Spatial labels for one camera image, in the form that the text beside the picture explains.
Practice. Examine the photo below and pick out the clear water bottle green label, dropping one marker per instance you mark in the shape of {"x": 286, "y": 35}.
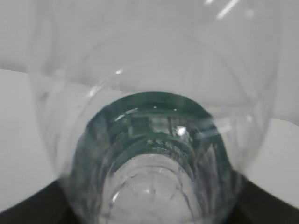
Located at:
{"x": 152, "y": 110}

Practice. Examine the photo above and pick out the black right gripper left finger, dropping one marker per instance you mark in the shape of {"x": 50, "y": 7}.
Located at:
{"x": 47, "y": 206}

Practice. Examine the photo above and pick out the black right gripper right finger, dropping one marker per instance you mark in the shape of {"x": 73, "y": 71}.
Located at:
{"x": 256, "y": 206}

